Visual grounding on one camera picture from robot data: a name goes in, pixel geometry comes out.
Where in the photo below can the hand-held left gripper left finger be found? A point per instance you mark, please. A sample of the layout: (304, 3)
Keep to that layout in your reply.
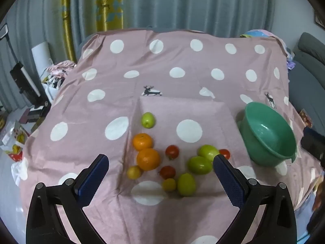
(92, 180)

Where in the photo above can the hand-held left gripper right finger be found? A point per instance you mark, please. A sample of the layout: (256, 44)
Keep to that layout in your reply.
(228, 183)

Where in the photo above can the red tomato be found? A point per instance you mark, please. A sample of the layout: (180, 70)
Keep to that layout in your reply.
(225, 153)
(172, 151)
(167, 172)

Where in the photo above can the large green jujube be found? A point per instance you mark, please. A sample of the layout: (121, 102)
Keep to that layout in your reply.
(186, 184)
(199, 165)
(207, 152)

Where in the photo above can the small yellow tomato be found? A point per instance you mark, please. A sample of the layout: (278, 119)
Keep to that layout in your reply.
(169, 184)
(134, 172)

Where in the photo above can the green plastic bowl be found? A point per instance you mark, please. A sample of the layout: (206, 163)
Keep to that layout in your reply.
(269, 137)

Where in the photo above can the red patterned snack packet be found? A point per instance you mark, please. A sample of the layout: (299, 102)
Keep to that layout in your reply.
(306, 118)

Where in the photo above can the orange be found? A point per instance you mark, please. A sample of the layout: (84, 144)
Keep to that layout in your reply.
(142, 141)
(148, 159)

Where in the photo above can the grey sofa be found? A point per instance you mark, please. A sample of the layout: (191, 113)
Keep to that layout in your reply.
(307, 76)

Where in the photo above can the white plastic bag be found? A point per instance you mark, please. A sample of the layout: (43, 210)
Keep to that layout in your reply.
(19, 170)

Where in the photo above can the purple cloth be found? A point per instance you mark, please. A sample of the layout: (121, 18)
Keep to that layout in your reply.
(290, 64)

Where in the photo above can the small green jujube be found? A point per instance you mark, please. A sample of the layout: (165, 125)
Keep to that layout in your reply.
(148, 120)

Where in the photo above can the red yellow printed box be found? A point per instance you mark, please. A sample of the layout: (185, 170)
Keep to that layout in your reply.
(16, 142)

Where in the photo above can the dark box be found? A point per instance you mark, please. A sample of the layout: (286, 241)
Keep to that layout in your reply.
(34, 113)

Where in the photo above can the pink polka dot cloth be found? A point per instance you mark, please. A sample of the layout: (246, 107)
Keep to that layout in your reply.
(177, 101)

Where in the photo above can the pile of clothes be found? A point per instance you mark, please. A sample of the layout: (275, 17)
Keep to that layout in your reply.
(57, 73)

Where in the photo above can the black stand with white tube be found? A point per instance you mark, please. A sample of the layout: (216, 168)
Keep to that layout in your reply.
(22, 81)

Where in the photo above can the colourful printed cloth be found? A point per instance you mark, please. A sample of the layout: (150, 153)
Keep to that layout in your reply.
(256, 33)

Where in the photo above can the white cylinder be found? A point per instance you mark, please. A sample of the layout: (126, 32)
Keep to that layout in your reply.
(42, 56)

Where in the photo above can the gold curtain strip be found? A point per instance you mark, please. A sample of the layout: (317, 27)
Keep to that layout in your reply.
(66, 17)

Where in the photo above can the white pole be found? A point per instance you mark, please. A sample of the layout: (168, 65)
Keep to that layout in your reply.
(5, 34)

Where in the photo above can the yellow patterned curtain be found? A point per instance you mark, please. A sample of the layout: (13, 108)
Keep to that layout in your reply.
(109, 5)

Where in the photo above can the grey-blue curtain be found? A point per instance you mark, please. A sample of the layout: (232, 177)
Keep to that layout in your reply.
(177, 5)

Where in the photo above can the framed wall picture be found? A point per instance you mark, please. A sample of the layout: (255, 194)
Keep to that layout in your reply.
(320, 21)

